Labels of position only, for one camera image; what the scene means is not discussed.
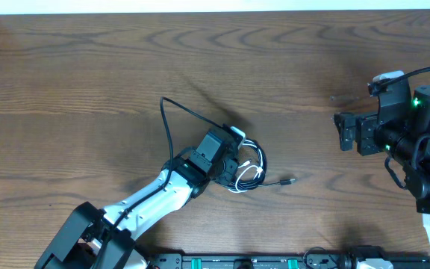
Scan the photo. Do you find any white usb cable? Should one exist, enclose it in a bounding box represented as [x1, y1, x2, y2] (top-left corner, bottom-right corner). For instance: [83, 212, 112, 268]
[228, 140, 265, 194]

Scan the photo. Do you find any black usb cable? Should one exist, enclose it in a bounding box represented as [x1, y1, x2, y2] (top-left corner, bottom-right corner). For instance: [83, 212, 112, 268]
[228, 137, 296, 192]

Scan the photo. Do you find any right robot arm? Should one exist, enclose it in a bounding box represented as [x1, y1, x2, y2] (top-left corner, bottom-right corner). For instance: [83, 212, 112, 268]
[334, 72, 430, 244]

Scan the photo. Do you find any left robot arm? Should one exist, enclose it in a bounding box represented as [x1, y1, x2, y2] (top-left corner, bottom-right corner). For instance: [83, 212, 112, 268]
[35, 125, 246, 268]

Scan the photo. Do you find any black left camera cable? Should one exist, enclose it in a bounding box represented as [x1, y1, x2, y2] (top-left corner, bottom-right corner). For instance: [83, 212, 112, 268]
[87, 96, 225, 269]

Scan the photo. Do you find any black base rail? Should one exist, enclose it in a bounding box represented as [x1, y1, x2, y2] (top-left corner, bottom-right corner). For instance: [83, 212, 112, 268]
[148, 246, 430, 269]

